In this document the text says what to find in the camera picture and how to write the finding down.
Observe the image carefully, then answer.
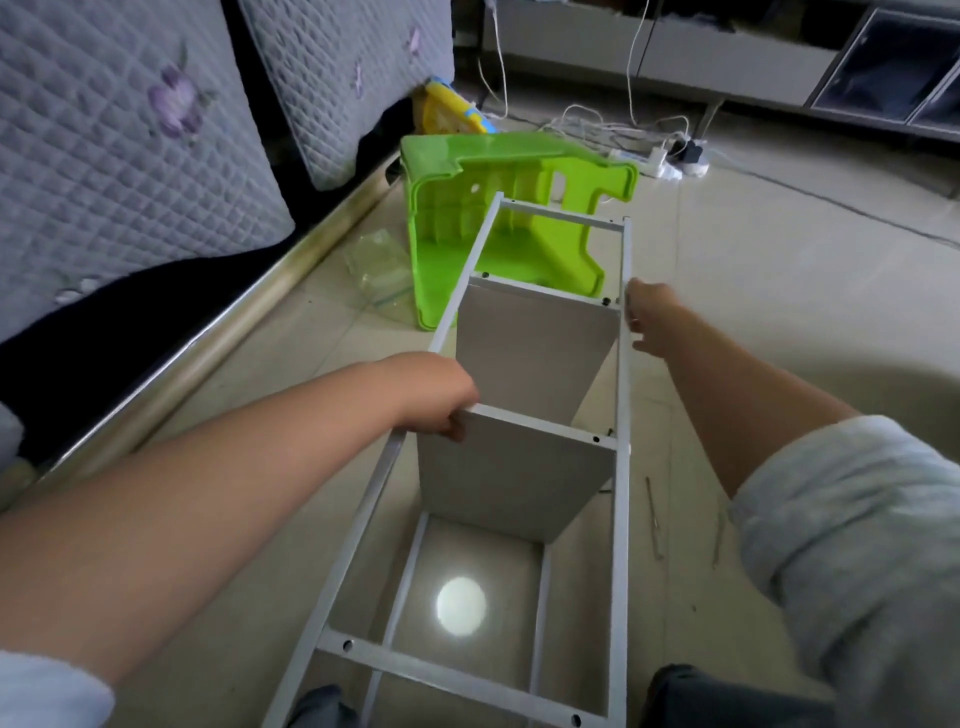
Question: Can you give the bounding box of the person's left hand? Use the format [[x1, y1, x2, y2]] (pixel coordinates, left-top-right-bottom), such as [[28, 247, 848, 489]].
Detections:
[[360, 351, 482, 443]]

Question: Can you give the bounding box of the person's right hand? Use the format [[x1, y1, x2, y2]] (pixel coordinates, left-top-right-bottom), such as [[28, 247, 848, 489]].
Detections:
[[624, 279, 684, 359]]

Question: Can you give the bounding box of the white wooden board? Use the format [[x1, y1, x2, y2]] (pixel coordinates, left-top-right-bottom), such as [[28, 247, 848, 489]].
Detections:
[[454, 274, 623, 426], [415, 402, 620, 545]]

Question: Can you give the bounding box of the clear plastic screw bag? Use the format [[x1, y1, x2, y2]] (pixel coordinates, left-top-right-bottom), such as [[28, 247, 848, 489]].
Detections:
[[345, 228, 416, 308]]

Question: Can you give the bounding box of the person's left forearm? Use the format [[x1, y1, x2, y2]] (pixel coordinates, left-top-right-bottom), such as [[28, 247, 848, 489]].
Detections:
[[0, 360, 414, 692]]

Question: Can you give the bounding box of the person's white shirt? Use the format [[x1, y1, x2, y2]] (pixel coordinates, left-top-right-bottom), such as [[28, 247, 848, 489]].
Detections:
[[0, 415, 960, 728]]

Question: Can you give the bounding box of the white power strip with plugs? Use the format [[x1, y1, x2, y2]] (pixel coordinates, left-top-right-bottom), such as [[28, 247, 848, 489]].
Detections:
[[666, 135, 713, 179]]

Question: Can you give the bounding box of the long white power strip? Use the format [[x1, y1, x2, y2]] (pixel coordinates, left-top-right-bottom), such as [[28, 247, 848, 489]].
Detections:
[[600, 132, 684, 185]]

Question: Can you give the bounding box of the green plastic stool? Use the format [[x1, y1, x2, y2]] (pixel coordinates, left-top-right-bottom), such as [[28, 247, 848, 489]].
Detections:
[[399, 130, 641, 332]]

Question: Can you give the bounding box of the grey marble TV cabinet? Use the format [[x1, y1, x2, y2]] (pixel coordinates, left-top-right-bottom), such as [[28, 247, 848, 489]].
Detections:
[[480, 0, 960, 144]]

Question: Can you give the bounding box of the yellow plastic basket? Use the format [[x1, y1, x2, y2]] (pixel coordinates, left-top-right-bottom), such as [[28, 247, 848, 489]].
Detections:
[[417, 78, 497, 137]]

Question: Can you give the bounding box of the grey textured furniture cover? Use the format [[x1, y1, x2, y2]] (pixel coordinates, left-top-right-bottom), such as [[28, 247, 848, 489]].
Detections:
[[0, 0, 459, 347]]

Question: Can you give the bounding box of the tangle of white cables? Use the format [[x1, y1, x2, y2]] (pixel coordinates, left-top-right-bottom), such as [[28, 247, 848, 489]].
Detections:
[[477, 0, 707, 179]]

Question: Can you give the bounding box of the chrome metal base rail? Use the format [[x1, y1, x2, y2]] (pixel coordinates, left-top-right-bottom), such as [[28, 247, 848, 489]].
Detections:
[[30, 150, 407, 482]]

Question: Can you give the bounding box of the long dark cable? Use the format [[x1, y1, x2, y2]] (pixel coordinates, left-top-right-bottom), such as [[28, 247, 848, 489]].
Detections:
[[708, 157, 960, 249]]

